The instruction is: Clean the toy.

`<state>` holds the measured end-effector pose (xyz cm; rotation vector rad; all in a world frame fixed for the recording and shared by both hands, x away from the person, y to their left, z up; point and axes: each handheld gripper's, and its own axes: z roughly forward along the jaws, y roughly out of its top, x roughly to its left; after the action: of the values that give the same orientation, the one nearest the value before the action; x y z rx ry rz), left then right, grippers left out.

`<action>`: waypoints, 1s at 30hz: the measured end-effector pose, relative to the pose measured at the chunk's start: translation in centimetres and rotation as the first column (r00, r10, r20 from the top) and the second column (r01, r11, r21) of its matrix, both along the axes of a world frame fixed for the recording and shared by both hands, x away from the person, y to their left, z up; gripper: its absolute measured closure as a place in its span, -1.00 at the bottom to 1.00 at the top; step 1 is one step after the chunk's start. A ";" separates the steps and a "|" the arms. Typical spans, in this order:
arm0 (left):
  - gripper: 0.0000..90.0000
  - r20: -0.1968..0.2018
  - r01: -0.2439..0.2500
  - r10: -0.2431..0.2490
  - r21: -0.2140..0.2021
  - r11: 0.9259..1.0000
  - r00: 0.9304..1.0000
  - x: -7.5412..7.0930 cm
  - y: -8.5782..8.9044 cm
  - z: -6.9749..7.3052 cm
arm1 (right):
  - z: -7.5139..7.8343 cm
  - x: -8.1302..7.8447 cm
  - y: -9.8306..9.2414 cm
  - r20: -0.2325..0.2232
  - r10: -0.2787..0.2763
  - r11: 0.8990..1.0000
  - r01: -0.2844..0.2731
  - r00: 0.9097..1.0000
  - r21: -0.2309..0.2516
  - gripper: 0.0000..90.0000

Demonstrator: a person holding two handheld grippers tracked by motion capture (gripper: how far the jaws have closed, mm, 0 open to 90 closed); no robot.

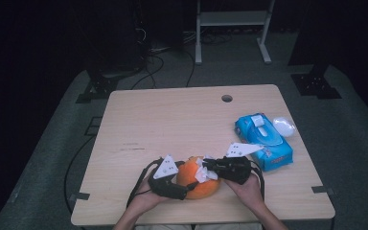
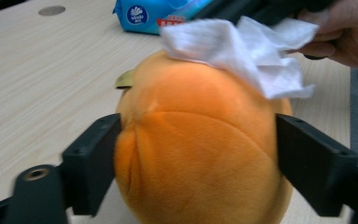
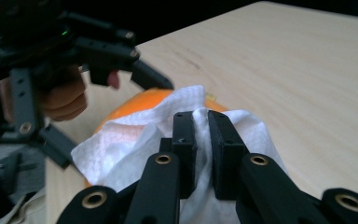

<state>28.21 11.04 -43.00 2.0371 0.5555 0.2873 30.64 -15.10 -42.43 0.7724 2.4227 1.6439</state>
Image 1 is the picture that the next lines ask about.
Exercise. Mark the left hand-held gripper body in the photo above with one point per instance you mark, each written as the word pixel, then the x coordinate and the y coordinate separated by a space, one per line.
pixel 166 169

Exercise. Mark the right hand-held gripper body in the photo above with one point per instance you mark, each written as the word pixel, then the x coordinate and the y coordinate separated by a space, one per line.
pixel 236 169

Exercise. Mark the orange plush toy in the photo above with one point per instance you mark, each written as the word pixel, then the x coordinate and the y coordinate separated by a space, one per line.
pixel 188 175

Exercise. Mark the white wet wipe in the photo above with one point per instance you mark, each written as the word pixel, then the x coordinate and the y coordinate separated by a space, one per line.
pixel 202 175

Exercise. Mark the blue wet wipes pack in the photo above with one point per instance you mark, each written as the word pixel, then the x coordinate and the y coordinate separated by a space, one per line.
pixel 278 153

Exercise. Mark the person's right hand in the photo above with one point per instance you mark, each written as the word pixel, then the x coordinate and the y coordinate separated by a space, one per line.
pixel 249 193

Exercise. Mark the person's left hand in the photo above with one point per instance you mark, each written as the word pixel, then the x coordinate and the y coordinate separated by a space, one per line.
pixel 147 198

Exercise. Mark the white oval lid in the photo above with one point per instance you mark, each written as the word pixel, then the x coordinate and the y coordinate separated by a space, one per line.
pixel 283 126

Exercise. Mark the black tape floor marking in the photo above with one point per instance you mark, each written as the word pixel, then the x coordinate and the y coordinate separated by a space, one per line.
pixel 93 126

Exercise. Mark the grey tape strip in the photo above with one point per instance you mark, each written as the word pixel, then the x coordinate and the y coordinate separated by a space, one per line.
pixel 82 195
pixel 320 189

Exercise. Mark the black stand base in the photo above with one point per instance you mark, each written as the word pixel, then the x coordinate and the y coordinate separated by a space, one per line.
pixel 100 86
pixel 314 84

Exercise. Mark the white metal stand frame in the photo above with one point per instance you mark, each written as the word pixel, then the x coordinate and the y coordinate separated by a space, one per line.
pixel 233 18

